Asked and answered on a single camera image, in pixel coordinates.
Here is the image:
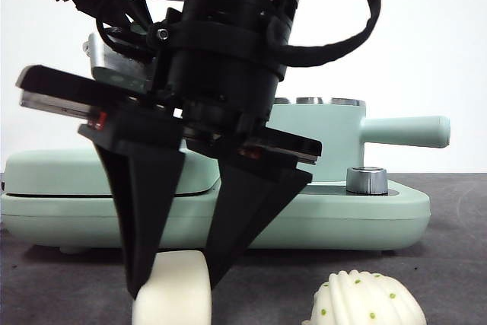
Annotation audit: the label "green griddle lid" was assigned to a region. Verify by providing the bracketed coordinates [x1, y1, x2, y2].
[3, 148, 222, 196]

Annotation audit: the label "thin black camera cable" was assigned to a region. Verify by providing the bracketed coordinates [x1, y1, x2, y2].
[74, 0, 164, 60]

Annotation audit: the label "silver grey wrist camera box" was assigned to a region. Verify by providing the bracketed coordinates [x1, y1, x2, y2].
[82, 31, 155, 92]

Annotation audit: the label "green pot with side handle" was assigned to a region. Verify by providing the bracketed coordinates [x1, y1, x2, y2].
[266, 96, 451, 183]

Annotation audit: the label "silver control knob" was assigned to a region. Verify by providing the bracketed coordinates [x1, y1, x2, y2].
[345, 166, 389, 195]

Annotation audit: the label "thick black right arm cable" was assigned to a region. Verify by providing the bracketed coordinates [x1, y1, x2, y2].
[266, 0, 382, 73]

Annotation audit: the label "plain white rectangular bun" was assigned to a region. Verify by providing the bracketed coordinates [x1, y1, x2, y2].
[132, 250, 212, 325]

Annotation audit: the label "ribbed white bun green dots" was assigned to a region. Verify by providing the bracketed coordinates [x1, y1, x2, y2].
[302, 269, 426, 325]

